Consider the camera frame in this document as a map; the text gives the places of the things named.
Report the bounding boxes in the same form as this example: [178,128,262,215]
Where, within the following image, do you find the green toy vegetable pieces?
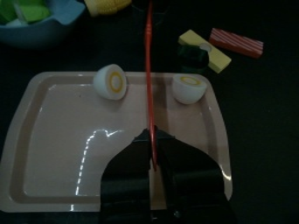
[0,0,52,25]

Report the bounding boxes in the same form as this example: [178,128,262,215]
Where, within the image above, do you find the dark green toy pepper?
[176,43,211,74]

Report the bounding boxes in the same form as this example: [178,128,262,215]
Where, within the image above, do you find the yellow toy butter block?
[178,29,232,74]

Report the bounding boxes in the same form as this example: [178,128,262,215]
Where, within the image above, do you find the red striped toy bacon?
[208,27,266,60]

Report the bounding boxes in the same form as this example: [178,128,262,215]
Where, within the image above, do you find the blue plastic bowl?
[0,0,88,49]

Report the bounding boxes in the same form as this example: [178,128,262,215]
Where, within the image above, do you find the pink plastic tray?
[0,71,234,214]

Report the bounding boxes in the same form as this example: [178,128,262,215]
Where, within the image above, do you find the red cable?
[144,0,159,172]

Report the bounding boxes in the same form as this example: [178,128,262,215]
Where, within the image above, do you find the toy egg half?
[92,64,128,102]
[171,73,208,105]

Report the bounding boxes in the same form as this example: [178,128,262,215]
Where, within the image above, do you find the yellow toy corn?
[83,0,134,17]

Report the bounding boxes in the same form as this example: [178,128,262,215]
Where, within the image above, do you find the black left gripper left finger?
[99,128,154,224]

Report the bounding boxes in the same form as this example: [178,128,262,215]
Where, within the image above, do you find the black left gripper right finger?
[154,125,239,224]

